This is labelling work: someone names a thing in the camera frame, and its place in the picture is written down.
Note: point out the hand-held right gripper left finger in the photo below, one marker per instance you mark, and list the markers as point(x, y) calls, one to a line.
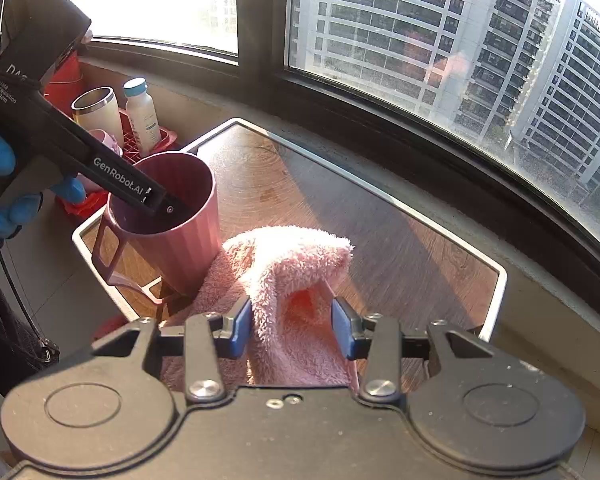
point(236, 329)

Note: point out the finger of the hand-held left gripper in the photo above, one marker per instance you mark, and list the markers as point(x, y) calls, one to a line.
point(162, 200)

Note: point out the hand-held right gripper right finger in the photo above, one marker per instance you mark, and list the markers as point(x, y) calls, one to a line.
point(342, 330)

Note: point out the pink ribbed cup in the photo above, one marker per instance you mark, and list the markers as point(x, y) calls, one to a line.
point(180, 255)

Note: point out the pink towel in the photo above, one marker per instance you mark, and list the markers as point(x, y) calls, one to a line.
point(280, 270)

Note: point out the red bucket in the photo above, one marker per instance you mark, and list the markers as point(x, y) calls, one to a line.
point(65, 82)

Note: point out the steel tumbler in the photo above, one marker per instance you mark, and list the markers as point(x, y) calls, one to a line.
point(97, 115)

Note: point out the pink round object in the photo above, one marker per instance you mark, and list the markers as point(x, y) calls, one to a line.
point(105, 141)

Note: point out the red plastic basket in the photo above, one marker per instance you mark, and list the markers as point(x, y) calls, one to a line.
point(165, 137)

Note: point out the white bottle with blue cap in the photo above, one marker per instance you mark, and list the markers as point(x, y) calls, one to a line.
point(142, 115)

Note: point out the wooden tray with white rim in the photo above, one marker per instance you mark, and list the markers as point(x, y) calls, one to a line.
point(380, 220)

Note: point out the tall grey apartment building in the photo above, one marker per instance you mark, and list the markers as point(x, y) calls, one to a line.
point(405, 35)

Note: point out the white-banded apartment building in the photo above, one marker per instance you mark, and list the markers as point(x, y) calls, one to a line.
point(580, 100)

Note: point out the dark window frame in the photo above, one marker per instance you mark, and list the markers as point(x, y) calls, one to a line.
point(260, 10)

